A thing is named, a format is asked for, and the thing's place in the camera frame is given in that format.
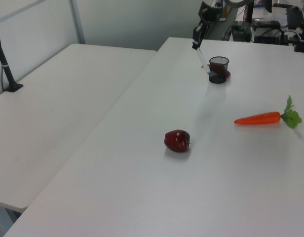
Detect black pole with base plate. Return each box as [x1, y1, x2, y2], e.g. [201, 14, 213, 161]
[0, 24, 24, 93]

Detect black mesh pen cup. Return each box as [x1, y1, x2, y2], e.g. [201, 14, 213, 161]
[208, 56, 230, 84]

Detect white side table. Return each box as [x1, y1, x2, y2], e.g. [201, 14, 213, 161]
[0, 43, 158, 213]

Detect orange toy carrot green leaves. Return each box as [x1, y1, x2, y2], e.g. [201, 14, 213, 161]
[233, 95, 303, 129]

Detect black clamp stand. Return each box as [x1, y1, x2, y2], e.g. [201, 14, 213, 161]
[293, 21, 304, 53]

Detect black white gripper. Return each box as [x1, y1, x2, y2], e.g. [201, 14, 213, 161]
[191, 23, 210, 50]

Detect ring light on pole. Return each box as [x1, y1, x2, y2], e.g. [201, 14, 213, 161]
[223, 0, 255, 26]

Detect black electronics box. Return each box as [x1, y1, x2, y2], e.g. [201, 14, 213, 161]
[231, 20, 252, 42]

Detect dark red apple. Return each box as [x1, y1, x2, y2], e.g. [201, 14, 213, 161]
[163, 129, 192, 153]

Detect white marker pen blue cap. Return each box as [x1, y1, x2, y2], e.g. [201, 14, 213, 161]
[196, 47, 211, 75]

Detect black keyboard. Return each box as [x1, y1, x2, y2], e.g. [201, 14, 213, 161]
[286, 5, 304, 30]

